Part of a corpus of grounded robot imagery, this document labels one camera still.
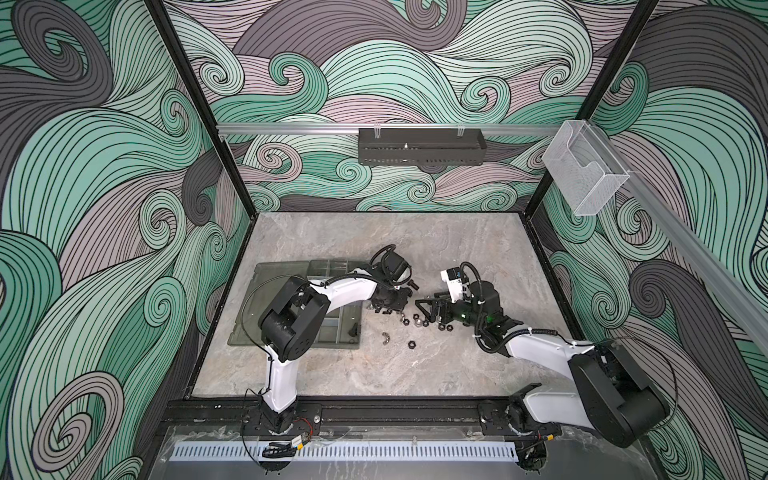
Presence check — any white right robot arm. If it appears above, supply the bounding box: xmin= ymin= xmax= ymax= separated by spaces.
xmin=416 ymin=281 xmax=672 ymax=447

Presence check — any green plastic organizer box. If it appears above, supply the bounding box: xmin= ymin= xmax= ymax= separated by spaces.
xmin=227 ymin=259 xmax=368 ymax=350

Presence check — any black corner frame post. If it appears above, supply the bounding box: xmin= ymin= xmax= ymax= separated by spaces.
xmin=523 ymin=0 xmax=659 ymax=223
xmin=144 ymin=0 xmax=258 ymax=222

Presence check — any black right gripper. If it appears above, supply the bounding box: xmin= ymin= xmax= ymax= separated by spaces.
xmin=415 ymin=289 xmax=488 ymax=333

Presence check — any aluminium wall rail back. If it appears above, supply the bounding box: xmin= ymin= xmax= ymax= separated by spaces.
xmin=216 ymin=122 xmax=560 ymax=136

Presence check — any aluminium wall rail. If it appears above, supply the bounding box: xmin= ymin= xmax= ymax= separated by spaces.
xmin=589 ymin=123 xmax=767 ymax=351
xmin=216 ymin=122 xmax=560 ymax=136

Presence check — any white slotted cable duct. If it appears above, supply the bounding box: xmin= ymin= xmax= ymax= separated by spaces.
xmin=169 ymin=440 xmax=518 ymax=463

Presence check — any clear plastic wall bin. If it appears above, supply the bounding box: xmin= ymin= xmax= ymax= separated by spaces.
xmin=542 ymin=120 xmax=630 ymax=217

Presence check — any aluminium wall rail right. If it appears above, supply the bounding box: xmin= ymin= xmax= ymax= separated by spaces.
xmin=589 ymin=123 xmax=767 ymax=351

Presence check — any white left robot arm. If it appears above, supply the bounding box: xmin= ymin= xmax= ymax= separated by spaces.
xmin=258 ymin=244 xmax=417 ymax=414

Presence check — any black corner frame post right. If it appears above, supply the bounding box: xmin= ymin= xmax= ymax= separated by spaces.
xmin=523 ymin=0 xmax=659 ymax=223

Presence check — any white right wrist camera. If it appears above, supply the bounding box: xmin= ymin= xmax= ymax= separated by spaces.
xmin=440 ymin=267 xmax=472 ymax=303

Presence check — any black corner frame post left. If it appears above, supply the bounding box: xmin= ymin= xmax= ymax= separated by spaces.
xmin=144 ymin=0 xmax=258 ymax=222

